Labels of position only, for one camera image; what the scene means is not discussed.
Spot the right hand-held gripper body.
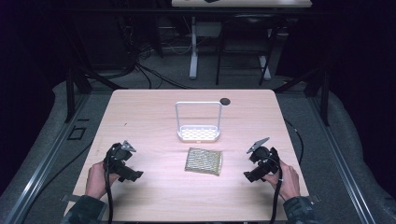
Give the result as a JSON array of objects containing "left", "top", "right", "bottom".
[{"left": 246, "top": 136, "right": 281, "bottom": 177}]

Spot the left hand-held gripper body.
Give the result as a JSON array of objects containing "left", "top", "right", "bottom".
[{"left": 103, "top": 140, "right": 137, "bottom": 180}]

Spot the person's left hand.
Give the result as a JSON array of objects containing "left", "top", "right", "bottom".
[{"left": 85, "top": 161, "right": 120, "bottom": 201}]

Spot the person's right hand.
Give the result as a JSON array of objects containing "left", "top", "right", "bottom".
[{"left": 262, "top": 160, "right": 302, "bottom": 202}]

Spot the patterned woven dish cloth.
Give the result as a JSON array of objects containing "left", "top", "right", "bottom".
[{"left": 184, "top": 147, "right": 224, "bottom": 177}]

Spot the black metal stand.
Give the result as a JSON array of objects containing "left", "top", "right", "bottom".
[
  {"left": 274, "top": 46, "right": 332, "bottom": 127},
  {"left": 60, "top": 18, "right": 129, "bottom": 124}
]

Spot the black chair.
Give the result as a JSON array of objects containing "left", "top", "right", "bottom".
[{"left": 215, "top": 13, "right": 281, "bottom": 87}]

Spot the white background desk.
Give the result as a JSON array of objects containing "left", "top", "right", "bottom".
[{"left": 171, "top": 0, "right": 313, "bottom": 80}]

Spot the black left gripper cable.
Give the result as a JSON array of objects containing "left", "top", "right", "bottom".
[{"left": 104, "top": 153, "right": 115, "bottom": 224}]

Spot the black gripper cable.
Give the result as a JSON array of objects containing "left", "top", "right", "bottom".
[
  {"left": 104, "top": 153, "right": 115, "bottom": 224},
  {"left": 268, "top": 155, "right": 285, "bottom": 224}
]

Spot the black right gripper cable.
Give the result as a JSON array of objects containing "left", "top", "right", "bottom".
[{"left": 268, "top": 155, "right": 285, "bottom": 224}]

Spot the black cable beside table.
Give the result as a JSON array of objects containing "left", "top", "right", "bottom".
[{"left": 283, "top": 119, "right": 304, "bottom": 166}]

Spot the black floor cable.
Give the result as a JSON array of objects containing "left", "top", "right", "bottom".
[{"left": 21, "top": 141, "right": 94, "bottom": 224}]

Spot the white rack with tall handle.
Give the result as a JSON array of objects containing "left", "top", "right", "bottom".
[{"left": 175, "top": 101, "right": 223, "bottom": 144}]

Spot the aluminium floor rail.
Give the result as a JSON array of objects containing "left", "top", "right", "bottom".
[
  {"left": 307, "top": 94, "right": 377, "bottom": 224},
  {"left": 2, "top": 92, "right": 92, "bottom": 224}
]

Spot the tangle of black cables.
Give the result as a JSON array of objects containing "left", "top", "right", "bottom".
[{"left": 115, "top": 12, "right": 194, "bottom": 91}]

